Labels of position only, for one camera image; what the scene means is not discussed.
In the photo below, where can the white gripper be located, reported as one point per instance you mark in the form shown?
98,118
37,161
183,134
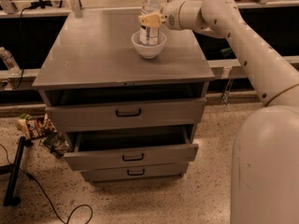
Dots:
170,17

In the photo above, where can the clear plastic water bottle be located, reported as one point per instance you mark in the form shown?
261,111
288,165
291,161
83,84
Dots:
149,34

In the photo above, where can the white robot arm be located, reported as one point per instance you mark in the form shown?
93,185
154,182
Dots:
265,158

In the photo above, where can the white ceramic bowl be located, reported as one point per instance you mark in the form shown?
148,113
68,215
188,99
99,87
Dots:
148,52

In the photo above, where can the green object behind counter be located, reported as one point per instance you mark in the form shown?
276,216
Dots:
227,53

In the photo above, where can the clear bottle at left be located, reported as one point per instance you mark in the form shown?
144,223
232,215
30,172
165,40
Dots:
9,62

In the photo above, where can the grey drawer cabinet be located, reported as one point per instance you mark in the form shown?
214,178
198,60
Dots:
93,61

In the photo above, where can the grey top drawer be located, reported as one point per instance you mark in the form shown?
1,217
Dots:
97,117

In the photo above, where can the grey open middle drawer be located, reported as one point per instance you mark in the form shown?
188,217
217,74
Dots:
111,149

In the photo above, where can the grey bottom drawer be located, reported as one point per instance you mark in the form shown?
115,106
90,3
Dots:
135,172

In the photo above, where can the dark green snack packet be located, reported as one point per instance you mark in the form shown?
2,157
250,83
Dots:
56,144

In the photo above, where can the snack bag on floor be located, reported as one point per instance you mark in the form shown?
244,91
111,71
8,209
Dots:
34,127

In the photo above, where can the black stand leg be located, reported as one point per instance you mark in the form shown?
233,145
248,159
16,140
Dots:
13,169

